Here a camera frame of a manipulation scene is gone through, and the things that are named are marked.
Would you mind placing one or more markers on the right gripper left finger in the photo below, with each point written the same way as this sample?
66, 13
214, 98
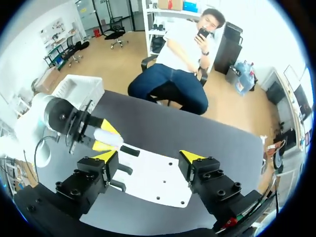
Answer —
89, 180

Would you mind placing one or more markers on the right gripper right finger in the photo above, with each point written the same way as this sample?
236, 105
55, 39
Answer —
209, 180

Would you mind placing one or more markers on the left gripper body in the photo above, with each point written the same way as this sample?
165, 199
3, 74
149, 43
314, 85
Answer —
79, 123

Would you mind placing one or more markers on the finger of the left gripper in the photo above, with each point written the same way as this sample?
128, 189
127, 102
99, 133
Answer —
103, 124
98, 146

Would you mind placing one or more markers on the white earbud case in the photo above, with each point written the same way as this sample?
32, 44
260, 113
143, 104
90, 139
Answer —
106, 137

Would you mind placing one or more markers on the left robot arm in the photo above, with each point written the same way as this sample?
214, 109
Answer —
29, 123

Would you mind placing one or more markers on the white plate with black stands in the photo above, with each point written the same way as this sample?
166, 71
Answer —
153, 172

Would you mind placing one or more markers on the grey slotted basket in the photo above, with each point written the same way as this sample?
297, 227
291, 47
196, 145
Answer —
79, 86

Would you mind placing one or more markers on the person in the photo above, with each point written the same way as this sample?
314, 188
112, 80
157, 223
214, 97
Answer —
177, 74

